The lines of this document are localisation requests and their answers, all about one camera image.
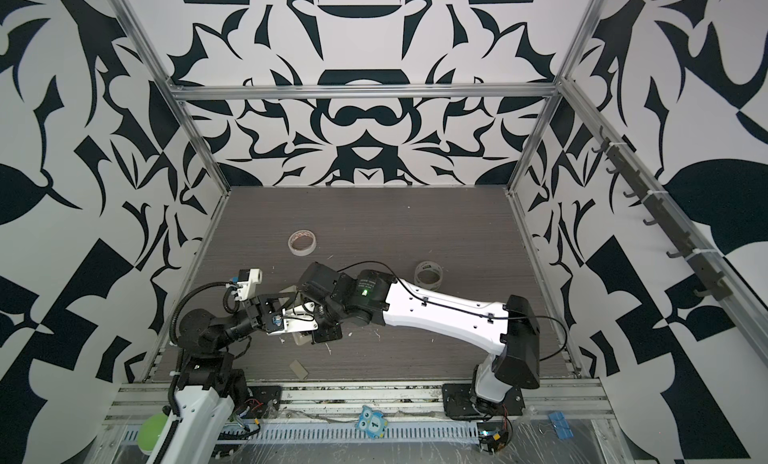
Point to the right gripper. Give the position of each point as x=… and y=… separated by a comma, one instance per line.
x=322, y=335

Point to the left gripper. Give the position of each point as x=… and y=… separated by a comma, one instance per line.
x=258, y=308

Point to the grey battery cover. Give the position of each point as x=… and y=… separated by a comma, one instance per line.
x=300, y=372

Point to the white remote control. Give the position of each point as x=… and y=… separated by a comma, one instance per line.
x=294, y=303

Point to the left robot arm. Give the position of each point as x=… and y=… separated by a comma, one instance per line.
x=207, y=395

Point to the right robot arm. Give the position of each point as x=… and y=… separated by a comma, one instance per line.
x=508, y=332

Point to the white masking tape roll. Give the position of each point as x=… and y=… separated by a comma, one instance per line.
x=302, y=243

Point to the clear tape roll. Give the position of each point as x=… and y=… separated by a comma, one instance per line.
x=428, y=275

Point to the green push button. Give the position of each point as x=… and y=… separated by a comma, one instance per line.
x=150, y=432

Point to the small electronics board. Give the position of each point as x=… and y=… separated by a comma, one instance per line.
x=494, y=440

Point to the blue tape piece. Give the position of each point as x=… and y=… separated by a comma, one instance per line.
x=560, y=425

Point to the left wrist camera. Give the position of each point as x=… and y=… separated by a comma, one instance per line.
x=244, y=286

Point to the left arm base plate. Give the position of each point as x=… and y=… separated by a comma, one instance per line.
x=263, y=401

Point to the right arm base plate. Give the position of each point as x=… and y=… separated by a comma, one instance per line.
x=461, y=404

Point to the white slotted cable duct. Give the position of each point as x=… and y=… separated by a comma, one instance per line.
x=347, y=433

